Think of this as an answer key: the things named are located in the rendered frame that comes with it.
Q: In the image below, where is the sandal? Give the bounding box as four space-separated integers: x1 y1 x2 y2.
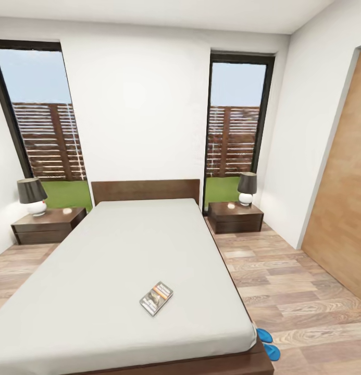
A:
256 328 273 343
264 344 280 361

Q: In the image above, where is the hardback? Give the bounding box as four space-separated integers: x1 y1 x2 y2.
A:
139 281 173 316

